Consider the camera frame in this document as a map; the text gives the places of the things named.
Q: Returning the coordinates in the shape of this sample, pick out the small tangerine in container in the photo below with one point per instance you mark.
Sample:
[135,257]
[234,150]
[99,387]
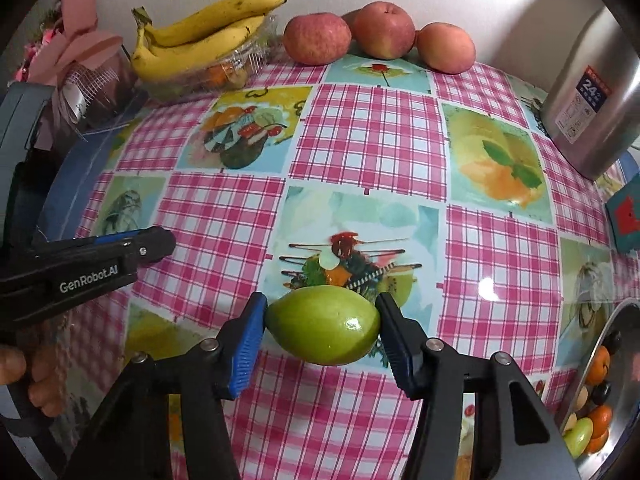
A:
[217,76]

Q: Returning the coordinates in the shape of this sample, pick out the red apple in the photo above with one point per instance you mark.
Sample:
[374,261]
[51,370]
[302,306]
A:
[317,37]
[385,30]
[445,47]

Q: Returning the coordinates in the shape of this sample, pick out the green mango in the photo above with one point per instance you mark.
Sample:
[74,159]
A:
[325,327]

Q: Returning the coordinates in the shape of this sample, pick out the yellow banana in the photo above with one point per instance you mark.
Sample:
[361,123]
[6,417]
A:
[220,15]
[252,24]
[195,52]

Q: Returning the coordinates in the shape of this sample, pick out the orange tangerine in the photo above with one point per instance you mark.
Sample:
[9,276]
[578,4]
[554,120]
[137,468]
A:
[597,365]
[601,417]

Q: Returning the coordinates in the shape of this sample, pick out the brown kiwi with hollow end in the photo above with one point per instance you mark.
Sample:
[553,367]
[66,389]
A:
[570,422]

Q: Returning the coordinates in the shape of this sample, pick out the dark plum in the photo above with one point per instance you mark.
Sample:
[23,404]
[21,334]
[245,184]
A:
[612,342]
[601,392]

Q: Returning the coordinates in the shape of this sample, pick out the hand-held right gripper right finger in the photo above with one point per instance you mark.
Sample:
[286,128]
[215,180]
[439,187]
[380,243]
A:
[395,345]

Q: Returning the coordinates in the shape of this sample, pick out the pink flower bouquet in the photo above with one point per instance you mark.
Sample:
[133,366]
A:
[75,60]

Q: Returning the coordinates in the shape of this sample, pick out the stainless steel thermos jug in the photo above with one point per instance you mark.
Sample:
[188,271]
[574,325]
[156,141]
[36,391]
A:
[595,95]

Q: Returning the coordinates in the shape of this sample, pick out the person's left hand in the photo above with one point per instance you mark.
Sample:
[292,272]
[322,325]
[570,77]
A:
[42,385]

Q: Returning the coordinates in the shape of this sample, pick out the pink checked printed tablecloth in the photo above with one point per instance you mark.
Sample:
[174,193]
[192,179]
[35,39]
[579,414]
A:
[350,125]

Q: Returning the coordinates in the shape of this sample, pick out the stainless steel plate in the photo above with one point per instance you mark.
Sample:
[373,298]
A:
[620,320]

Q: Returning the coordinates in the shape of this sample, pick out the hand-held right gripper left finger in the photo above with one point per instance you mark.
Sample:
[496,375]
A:
[247,345]

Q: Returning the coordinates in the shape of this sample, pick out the teal box with red label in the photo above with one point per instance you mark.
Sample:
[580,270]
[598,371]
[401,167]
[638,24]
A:
[625,215]

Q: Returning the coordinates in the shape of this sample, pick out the clear plastic container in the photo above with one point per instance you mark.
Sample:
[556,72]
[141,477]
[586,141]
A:
[250,60]

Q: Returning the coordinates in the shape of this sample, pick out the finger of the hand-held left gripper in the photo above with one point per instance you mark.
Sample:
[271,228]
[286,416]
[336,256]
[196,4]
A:
[120,237]
[155,250]

